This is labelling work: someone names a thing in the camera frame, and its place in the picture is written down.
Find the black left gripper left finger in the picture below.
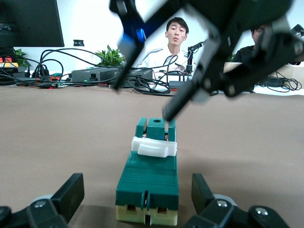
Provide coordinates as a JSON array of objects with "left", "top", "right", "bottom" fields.
[{"left": 0, "top": 172, "right": 85, "bottom": 228}]

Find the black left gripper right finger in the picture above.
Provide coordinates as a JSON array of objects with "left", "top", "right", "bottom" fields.
[{"left": 184, "top": 172, "right": 291, "bottom": 228}]

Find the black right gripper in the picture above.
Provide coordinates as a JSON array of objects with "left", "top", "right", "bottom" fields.
[{"left": 133, "top": 0, "right": 293, "bottom": 38}]

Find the dark grey electronics box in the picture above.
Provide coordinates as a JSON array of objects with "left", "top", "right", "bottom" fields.
[{"left": 116, "top": 68, "right": 153, "bottom": 88}]

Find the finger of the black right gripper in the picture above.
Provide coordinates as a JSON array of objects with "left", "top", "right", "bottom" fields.
[
  {"left": 108, "top": 0, "right": 148, "bottom": 92},
  {"left": 162, "top": 18, "right": 304, "bottom": 121}
]

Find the person in black shirt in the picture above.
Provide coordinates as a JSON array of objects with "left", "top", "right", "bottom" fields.
[{"left": 231, "top": 26, "right": 270, "bottom": 64}]

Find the grey flat device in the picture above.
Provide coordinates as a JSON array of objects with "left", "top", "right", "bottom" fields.
[{"left": 168, "top": 80, "right": 192, "bottom": 89}]

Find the black computer monitor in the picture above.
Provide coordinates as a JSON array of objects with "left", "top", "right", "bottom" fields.
[{"left": 0, "top": 0, "right": 65, "bottom": 48}]

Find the black looped cable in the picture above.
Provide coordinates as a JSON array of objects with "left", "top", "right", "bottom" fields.
[{"left": 127, "top": 55, "right": 179, "bottom": 96}]

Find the green potted plant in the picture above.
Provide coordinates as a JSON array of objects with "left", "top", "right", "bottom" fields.
[
  {"left": 94, "top": 44, "right": 126, "bottom": 67},
  {"left": 13, "top": 48, "right": 32, "bottom": 69}
]

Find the black cable bundle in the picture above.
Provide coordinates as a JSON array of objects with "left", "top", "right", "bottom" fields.
[{"left": 0, "top": 48, "right": 119, "bottom": 90}]

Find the black camera on stand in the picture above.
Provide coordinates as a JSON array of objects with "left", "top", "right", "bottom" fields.
[{"left": 290, "top": 23, "right": 304, "bottom": 38}]

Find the man in white jacket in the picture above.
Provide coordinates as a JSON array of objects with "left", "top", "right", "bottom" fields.
[{"left": 135, "top": 16, "right": 198, "bottom": 72}]

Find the black coiled cable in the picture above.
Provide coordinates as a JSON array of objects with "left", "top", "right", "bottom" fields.
[{"left": 257, "top": 70, "right": 303, "bottom": 93}]

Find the red orange colourful cube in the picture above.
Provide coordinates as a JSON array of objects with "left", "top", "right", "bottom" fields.
[{"left": 0, "top": 56, "right": 19, "bottom": 68}]

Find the green load switch cream base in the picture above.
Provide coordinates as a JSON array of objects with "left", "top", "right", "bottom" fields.
[{"left": 115, "top": 117, "right": 179, "bottom": 226}]

